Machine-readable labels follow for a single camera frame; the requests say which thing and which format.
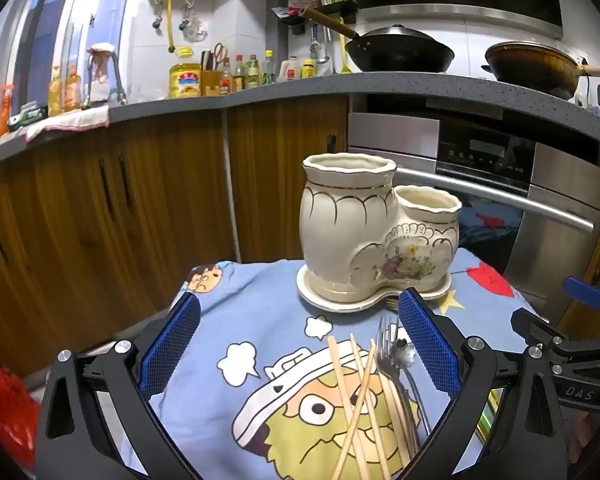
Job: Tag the wooden base cabinets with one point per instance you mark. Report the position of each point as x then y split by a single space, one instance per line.
130 210

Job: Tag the cream ceramic utensil holder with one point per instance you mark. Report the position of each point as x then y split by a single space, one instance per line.
350 225

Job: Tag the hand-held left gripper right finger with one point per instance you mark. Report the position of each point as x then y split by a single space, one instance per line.
427 345

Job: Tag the yellow cooking oil bottle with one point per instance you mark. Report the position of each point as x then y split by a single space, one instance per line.
185 82

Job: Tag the red plastic bag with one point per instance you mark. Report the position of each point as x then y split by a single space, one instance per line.
5 405

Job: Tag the yellow spatula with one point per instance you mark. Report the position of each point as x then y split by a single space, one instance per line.
344 55

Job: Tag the wooden knife block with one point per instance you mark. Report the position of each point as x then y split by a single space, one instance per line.
211 82

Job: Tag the brown wok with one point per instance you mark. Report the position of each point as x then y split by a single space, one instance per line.
535 67

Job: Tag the white dish cloth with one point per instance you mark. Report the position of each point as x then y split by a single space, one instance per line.
70 120

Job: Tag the metal kitchen faucet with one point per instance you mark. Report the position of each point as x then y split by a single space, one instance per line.
117 85

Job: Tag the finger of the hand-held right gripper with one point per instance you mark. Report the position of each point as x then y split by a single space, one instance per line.
535 327
582 291

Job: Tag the cream ceramic saucer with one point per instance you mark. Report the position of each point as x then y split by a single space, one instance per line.
325 297

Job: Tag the blue cartoon printed cloth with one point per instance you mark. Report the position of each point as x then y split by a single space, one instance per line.
260 310

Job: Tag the metal ladle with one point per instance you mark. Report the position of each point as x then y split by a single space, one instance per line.
321 47

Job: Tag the metal fork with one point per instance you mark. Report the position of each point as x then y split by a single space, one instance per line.
386 355

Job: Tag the row of sauce bottles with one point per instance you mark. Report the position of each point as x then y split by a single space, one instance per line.
252 75

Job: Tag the wooden chopstick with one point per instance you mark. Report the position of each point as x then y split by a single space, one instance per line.
375 395
352 395
394 415
352 425

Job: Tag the black wall spice rack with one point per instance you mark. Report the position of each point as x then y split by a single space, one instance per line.
280 10

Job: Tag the metal flower-shaped spoon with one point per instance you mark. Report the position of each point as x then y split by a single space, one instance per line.
402 352

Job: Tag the black wok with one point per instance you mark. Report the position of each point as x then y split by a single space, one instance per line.
400 52

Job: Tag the stainless steel built-in oven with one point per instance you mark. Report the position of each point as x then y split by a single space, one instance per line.
555 175

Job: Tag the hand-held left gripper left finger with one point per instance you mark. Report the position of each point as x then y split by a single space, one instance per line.
172 345

